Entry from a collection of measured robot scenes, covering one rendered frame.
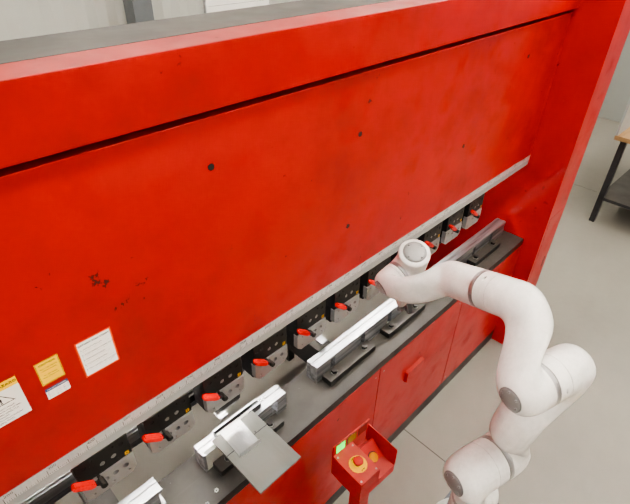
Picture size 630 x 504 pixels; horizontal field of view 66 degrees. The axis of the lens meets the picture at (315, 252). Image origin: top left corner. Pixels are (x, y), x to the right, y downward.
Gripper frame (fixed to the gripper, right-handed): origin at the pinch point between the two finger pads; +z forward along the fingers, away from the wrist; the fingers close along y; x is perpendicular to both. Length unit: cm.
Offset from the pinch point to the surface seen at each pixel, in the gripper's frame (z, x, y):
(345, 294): 32.2, -11.0, -18.8
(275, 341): 19.1, -41.5, -3.5
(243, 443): 37, -61, 23
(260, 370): 24, -49, 3
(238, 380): 18, -56, 6
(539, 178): 87, 126, -78
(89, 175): -67, -67, -18
